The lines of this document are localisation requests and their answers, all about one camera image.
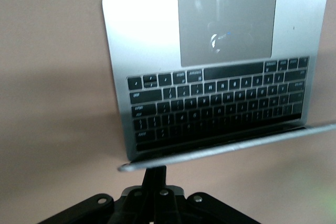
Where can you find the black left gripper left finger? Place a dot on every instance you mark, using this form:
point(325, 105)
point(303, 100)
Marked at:
point(147, 195)

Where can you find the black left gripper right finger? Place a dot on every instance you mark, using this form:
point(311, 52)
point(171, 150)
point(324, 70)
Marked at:
point(165, 200)

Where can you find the grey laptop computer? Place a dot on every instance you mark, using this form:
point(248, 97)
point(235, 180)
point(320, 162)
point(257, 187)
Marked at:
point(225, 51)

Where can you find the brown table cover sheet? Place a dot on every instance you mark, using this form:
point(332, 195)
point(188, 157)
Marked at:
point(52, 77)

